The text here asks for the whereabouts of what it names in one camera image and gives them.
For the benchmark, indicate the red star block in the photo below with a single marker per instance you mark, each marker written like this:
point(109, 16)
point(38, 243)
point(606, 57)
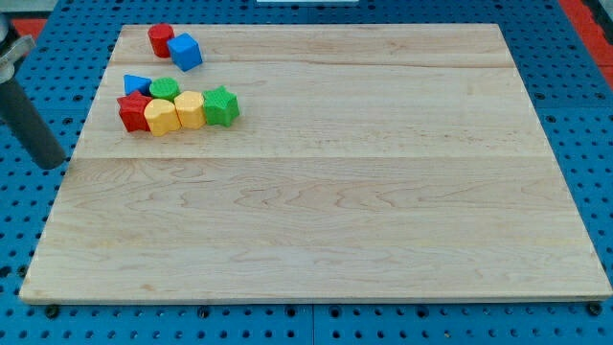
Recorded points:
point(132, 111)

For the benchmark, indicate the green cylinder block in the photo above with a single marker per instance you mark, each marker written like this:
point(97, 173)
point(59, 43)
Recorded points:
point(164, 88)

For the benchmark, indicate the green star block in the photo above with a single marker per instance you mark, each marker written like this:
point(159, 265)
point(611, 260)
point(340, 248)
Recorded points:
point(220, 106)

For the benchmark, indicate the blue cube block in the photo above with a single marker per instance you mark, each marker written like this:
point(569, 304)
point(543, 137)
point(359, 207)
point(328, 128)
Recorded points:
point(185, 52)

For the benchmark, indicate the yellow heart block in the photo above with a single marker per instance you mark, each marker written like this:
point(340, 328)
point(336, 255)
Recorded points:
point(161, 117)

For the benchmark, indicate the red cylinder block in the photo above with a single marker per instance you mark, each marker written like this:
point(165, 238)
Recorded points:
point(159, 35)

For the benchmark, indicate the wooden board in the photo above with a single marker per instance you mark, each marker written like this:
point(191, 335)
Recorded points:
point(369, 164)

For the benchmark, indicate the yellow hexagon block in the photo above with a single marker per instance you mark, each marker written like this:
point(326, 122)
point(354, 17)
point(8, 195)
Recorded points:
point(190, 109)

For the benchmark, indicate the blue triangle block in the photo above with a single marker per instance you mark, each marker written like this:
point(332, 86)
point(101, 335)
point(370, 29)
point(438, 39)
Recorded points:
point(134, 83)

